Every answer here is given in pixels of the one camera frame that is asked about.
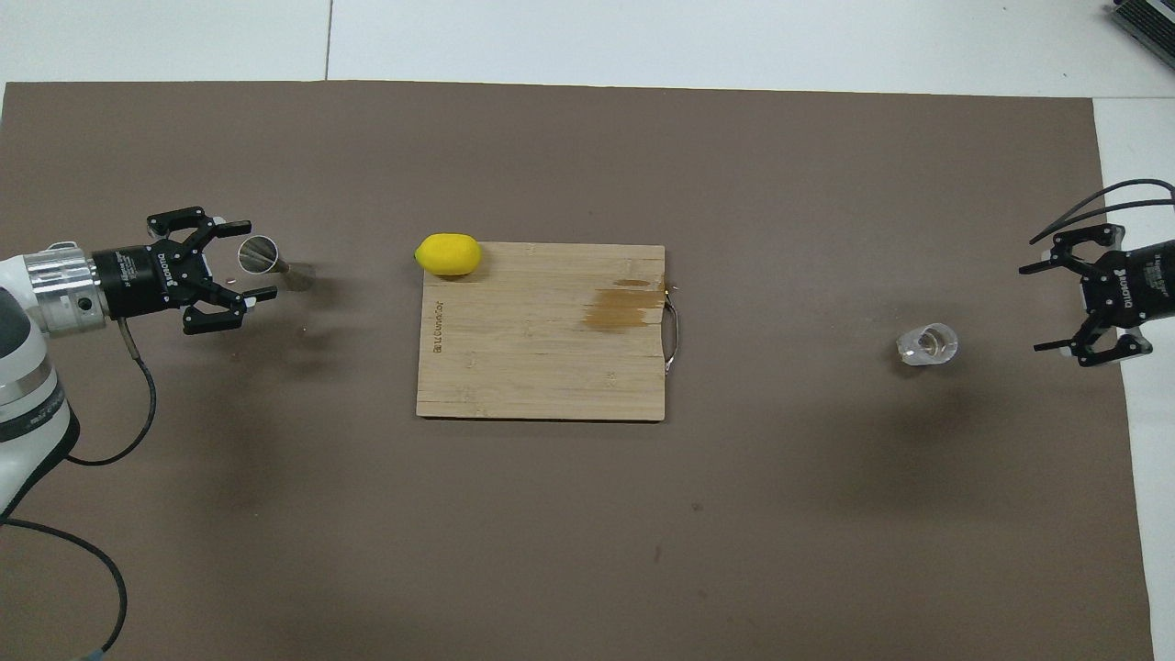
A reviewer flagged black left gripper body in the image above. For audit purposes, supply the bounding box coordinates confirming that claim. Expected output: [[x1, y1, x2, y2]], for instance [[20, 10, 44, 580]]
[[89, 239, 222, 322]]

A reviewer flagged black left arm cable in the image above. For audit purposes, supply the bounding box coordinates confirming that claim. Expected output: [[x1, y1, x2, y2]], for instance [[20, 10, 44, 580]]
[[0, 319, 159, 661]]

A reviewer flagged brown table mat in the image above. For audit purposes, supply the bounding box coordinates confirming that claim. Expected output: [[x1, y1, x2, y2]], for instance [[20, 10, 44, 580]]
[[0, 80, 1156, 661]]

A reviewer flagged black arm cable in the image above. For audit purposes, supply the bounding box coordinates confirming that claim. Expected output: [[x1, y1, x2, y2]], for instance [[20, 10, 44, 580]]
[[0, 319, 159, 661], [1028, 179, 1175, 245]]

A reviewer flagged steel jigger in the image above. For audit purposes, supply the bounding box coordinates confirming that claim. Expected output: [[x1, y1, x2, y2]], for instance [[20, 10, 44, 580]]
[[237, 235, 318, 295]]

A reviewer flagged yellow lemon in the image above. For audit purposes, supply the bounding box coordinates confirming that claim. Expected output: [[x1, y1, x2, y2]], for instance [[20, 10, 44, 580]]
[[414, 232, 484, 278]]

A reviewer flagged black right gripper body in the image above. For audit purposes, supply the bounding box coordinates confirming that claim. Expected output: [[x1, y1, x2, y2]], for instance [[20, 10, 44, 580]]
[[1081, 241, 1175, 325]]

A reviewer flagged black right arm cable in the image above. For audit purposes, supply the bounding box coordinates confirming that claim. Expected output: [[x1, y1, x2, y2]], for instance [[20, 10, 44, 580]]
[[1028, 179, 1175, 245]]

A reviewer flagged clear glass cup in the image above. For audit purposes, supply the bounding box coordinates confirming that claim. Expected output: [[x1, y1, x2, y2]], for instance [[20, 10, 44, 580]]
[[896, 322, 960, 369]]

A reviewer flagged wooden cutting board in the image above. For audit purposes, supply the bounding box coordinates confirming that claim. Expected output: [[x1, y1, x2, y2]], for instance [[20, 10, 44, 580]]
[[416, 241, 682, 423]]

